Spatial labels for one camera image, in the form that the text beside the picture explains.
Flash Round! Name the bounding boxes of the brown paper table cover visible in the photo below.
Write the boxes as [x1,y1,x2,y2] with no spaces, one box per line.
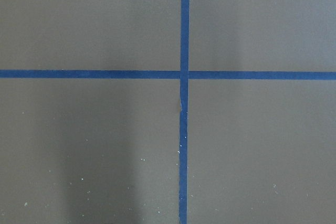
[1,0,335,223]

